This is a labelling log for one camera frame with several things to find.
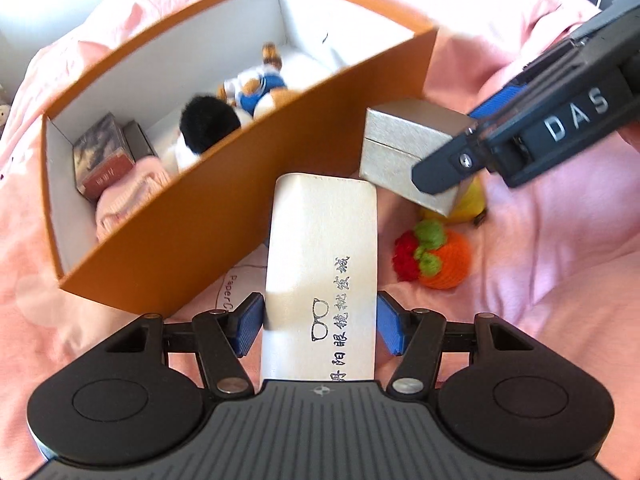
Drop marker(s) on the orange cardboard box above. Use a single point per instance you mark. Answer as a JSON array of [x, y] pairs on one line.
[[200, 240]]

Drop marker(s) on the bear doll in blue clothes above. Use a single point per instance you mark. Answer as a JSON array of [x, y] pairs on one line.
[[257, 87]]

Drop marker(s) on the dark grey box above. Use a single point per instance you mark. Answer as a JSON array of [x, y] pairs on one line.
[[140, 140]]

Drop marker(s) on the black and white plush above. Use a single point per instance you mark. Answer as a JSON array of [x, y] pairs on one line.
[[207, 120]]

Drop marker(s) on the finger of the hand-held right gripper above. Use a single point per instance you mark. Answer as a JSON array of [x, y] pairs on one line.
[[495, 102], [445, 170]]

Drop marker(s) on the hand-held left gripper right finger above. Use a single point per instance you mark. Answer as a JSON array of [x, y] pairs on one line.
[[392, 325]]

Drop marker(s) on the red crochet strawberry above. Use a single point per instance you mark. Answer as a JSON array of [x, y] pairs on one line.
[[405, 257]]

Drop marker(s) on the orange crochet fruit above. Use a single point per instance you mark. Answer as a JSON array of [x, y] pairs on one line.
[[450, 260]]

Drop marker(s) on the yellow crochet fruit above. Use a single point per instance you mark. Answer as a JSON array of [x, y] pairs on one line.
[[472, 200]]

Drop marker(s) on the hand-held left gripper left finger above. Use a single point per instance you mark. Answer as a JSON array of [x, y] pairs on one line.
[[248, 325]]

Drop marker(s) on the dark printed card box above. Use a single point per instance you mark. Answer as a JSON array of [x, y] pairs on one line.
[[100, 155]]

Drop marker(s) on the textured metallic gift box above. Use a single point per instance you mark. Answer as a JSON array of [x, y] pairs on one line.
[[395, 160]]

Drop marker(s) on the pink knitted cloth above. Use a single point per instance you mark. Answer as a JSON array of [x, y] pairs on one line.
[[130, 190]]

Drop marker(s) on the white glasses case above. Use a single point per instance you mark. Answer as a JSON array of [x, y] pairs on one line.
[[320, 250]]

